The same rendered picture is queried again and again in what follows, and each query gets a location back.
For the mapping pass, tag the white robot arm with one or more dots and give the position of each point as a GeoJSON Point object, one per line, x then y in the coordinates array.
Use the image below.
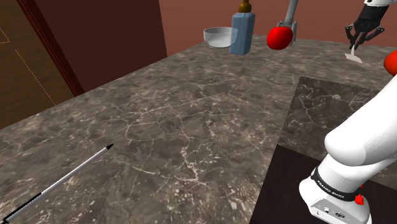
{"type": "Point", "coordinates": [356, 139]}

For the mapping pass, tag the white spatula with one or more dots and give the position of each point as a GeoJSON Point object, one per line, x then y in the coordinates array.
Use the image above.
{"type": "Point", "coordinates": [354, 57]}

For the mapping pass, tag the red round fruit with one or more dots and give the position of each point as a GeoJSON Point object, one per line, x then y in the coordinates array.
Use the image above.
{"type": "Point", "coordinates": [279, 38]}
{"type": "Point", "coordinates": [391, 63]}

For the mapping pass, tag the clear glass bowl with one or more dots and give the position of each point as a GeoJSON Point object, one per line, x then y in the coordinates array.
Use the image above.
{"type": "Point", "coordinates": [218, 37]}

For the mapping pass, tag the silver and black pen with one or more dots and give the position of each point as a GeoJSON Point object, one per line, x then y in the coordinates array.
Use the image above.
{"type": "Point", "coordinates": [59, 183]}

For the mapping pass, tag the dark robot stand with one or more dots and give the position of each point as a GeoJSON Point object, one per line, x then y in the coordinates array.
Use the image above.
{"type": "Point", "coordinates": [285, 186]}

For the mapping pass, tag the brown wooden door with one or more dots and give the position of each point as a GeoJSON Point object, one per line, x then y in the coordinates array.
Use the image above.
{"type": "Point", "coordinates": [18, 77]}

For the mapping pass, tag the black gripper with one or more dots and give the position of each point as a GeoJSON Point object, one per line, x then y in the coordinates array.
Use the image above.
{"type": "Point", "coordinates": [369, 18]}

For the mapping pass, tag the blue bottle with brown cap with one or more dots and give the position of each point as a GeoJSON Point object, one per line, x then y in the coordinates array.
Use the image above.
{"type": "Point", "coordinates": [242, 34]}

